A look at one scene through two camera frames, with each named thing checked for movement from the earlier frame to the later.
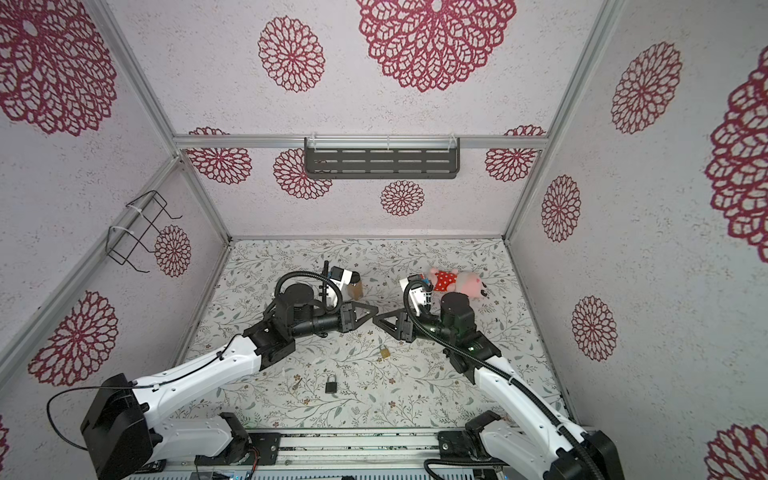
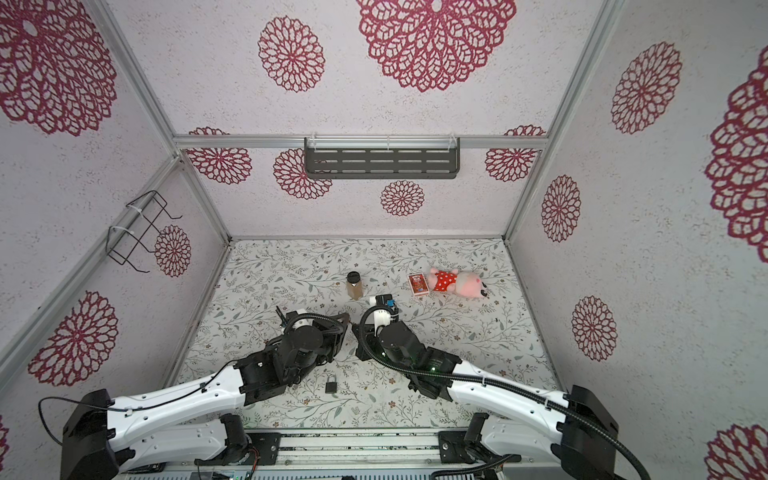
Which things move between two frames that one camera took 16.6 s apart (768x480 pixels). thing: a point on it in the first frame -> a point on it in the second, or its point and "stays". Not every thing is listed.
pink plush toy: [456, 282] stays
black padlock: [331, 387] stays
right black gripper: [406, 326] -> [367, 340]
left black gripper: [348, 320] -> [334, 333]
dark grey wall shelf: [381, 157] stays
